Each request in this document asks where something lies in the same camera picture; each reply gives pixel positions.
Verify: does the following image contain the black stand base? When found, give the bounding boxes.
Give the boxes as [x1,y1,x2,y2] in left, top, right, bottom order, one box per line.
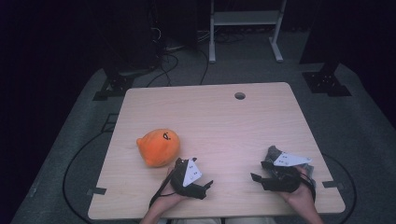
[92,68,138,102]
[302,63,353,98]

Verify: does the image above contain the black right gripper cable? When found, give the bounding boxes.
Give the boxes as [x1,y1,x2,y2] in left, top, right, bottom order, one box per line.
[298,172,318,203]

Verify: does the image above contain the white metal stand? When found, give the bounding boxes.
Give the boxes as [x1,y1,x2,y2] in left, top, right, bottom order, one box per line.
[208,0,288,64]

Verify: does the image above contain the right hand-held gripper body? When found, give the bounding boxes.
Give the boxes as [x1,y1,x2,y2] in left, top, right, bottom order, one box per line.
[261,151,313,193]

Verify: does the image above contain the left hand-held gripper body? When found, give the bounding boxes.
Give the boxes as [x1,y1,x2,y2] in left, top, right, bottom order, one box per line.
[169,157,208,201]

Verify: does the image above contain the black tangled floor cables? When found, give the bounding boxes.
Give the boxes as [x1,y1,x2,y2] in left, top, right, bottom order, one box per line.
[145,26,210,89]

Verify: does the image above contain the black floor cable loop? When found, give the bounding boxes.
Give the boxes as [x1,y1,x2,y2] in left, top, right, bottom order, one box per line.
[321,153,358,224]
[62,130,110,224]

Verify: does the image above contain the orange plush toy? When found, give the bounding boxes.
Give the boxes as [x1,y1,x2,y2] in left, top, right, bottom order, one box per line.
[135,128,181,168]

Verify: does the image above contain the grey tape strip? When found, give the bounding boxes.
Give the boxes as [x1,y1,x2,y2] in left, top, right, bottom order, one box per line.
[86,187,107,197]
[321,180,346,190]

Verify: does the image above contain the person's right hand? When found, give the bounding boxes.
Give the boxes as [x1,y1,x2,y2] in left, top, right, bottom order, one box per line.
[277,164,316,207]

